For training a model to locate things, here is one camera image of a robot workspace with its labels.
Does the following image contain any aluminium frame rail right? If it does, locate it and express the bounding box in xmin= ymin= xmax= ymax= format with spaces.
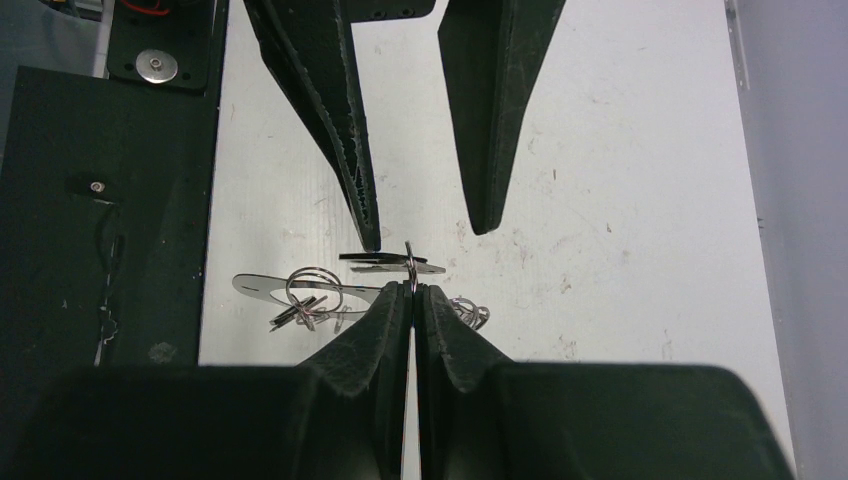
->
xmin=724 ymin=0 xmax=750 ymax=91

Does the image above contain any silver key with black tag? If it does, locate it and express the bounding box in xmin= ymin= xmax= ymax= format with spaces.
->
xmin=338 ymin=252 xmax=446 ymax=275

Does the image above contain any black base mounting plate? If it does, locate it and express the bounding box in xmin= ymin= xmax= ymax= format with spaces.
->
xmin=0 ymin=0 xmax=231 ymax=425

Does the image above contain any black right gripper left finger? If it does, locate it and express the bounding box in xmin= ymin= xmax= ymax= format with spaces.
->
xmin=1 ymin=282 xmax=410 ymax=479

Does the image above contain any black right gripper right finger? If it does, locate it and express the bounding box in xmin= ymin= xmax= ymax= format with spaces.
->
xmin=414 ymin=285 xmax=793 ymax=479

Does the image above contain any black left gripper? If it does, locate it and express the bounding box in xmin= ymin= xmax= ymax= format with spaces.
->
xmin=245 ymin=0 xmax=565 ymax=252

